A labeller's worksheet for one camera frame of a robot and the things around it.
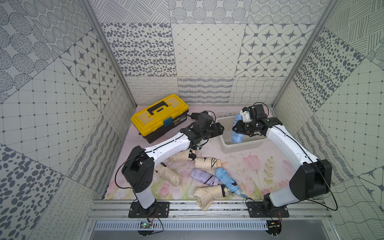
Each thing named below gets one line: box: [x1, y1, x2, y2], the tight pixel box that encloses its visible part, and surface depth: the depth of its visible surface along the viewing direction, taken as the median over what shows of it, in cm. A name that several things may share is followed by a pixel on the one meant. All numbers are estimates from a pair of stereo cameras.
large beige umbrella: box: [193, 184, 231, 212], surface depth 76 cm
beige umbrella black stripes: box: [194, 157, 222, 171], surface depth 88 cm
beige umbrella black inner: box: [170, 148, 190, 163], surface depth 90 cm
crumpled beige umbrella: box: [157, 166, 182, 187], surface depth 83 cm
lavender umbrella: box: [190, 168, 222, 186], surface depth 83 cm
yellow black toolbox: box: [130, 94, 189, 144], surface depth 95 cm
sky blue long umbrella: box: [215, 167, 248, 199], surface depth 80 cm
